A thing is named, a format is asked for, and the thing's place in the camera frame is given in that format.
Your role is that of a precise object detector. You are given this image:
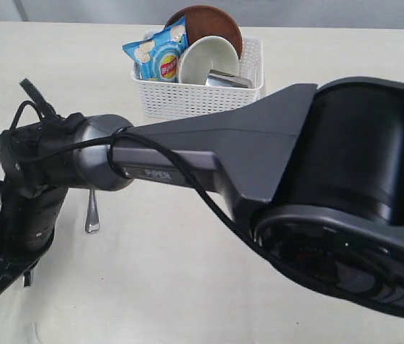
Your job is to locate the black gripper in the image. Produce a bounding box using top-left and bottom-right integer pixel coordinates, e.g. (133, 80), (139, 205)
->
(0, 114), (80, 295)

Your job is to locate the silver fork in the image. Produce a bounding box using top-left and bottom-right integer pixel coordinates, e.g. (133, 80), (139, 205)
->
(85, 189), (100, 234)

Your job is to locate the blue chips bag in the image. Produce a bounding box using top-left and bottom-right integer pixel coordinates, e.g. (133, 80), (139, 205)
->
(122, 16), (189, 82)

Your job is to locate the grey ceramic bowl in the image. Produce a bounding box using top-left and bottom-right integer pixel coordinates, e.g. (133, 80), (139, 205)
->
(177, 36), (240, 85)

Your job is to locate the brown round plate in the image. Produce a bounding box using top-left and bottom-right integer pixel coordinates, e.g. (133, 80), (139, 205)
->
(165, 5), (243, 59)

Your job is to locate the silver table knife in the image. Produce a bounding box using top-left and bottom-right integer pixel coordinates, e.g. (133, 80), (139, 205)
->
(23, 270), (34, 287)

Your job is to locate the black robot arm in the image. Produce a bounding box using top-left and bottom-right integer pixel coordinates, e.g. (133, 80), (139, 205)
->
(0, 77), (404, 318)

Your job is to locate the white perforated plastic basket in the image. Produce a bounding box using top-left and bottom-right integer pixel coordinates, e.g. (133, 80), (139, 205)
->
(130, 36), (266, 119)

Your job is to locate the metal cup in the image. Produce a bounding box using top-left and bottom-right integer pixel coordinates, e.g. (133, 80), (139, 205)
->
(205, 70), (252, 89)

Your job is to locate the black cable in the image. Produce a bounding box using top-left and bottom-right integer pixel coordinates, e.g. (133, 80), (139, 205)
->
(6, 78), (404, 316)

